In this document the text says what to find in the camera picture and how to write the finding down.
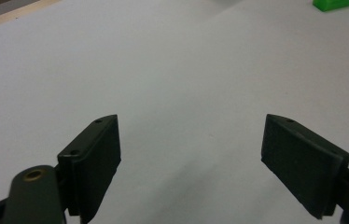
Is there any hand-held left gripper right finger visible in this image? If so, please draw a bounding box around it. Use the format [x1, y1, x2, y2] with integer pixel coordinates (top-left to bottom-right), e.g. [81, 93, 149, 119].
[260, 113, 349, 220]

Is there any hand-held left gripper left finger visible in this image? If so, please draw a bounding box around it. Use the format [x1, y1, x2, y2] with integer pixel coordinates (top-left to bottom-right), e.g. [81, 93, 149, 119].
[57, 114, 122, 224]

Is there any green plastic block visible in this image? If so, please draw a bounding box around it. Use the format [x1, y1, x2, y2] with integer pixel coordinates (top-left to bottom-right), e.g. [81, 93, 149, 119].
[312, 0, 349, 13]

